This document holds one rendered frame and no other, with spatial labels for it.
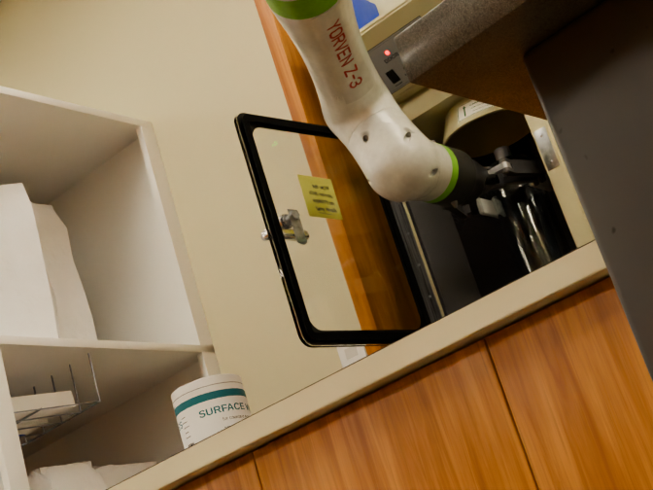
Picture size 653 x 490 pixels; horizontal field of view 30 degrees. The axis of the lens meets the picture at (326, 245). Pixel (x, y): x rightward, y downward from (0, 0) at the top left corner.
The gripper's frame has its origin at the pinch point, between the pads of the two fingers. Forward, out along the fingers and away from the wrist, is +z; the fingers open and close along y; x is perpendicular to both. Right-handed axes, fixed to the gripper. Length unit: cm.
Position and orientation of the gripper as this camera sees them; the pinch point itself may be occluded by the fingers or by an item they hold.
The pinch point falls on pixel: (517, 195)
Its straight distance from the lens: 210.2
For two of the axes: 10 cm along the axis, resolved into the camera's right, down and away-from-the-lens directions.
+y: -7.3, 4.3, 5.3
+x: 2.9, 9.0, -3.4
